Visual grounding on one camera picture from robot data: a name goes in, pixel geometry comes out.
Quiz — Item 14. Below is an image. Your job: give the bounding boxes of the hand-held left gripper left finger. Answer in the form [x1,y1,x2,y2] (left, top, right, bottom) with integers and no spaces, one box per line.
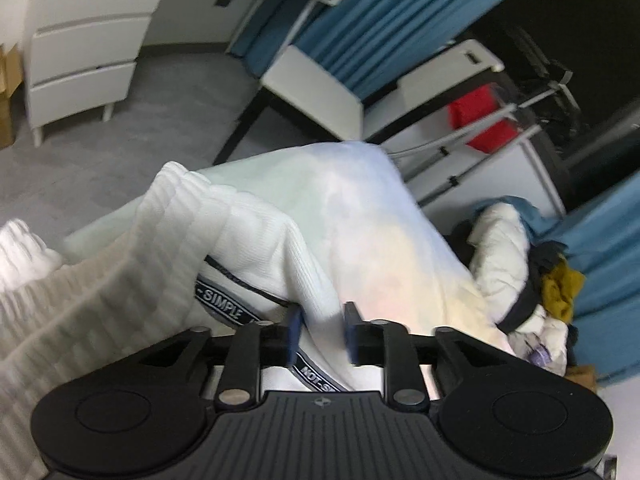
[131,307,306,409]

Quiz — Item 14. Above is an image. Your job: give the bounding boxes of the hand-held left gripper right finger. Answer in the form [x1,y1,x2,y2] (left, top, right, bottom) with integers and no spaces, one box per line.
[344,301,507,408]

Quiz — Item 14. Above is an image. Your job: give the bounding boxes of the white sweatshirt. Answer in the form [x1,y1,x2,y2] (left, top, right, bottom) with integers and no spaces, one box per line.
[0,161,362,480]

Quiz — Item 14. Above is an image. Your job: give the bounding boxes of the pastel tie-dye bed blanket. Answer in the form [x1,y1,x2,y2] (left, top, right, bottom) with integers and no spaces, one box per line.
[62,140,514,395]

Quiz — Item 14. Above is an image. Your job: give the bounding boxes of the white garment with black trim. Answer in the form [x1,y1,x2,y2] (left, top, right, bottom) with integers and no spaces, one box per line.
[472,202,546,336]

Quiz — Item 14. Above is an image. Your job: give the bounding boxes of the dark garment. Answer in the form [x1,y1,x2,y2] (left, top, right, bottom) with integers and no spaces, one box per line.
[529,241,567,282]

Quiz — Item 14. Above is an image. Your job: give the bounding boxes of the mustard yellow garment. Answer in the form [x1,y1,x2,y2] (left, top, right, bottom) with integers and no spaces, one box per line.
[542,258,587,324]

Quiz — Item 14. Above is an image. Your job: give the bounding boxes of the garment steamer stand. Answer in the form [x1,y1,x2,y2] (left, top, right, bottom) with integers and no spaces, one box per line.
[384,67,583,207]

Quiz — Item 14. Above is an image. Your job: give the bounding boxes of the white folding chair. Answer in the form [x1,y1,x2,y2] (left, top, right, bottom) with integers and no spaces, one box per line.
[212,38,506,167]

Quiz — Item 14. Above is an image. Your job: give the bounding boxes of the red garment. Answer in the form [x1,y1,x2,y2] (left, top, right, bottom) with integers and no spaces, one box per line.
[447,85,522,154]

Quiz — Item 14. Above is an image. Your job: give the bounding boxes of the white dressing table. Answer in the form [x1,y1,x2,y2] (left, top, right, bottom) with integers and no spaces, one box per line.
[24,0,362,149]

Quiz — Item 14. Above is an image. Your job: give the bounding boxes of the cardboard box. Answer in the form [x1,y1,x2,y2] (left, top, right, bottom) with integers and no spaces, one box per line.
[0,44,25,149]

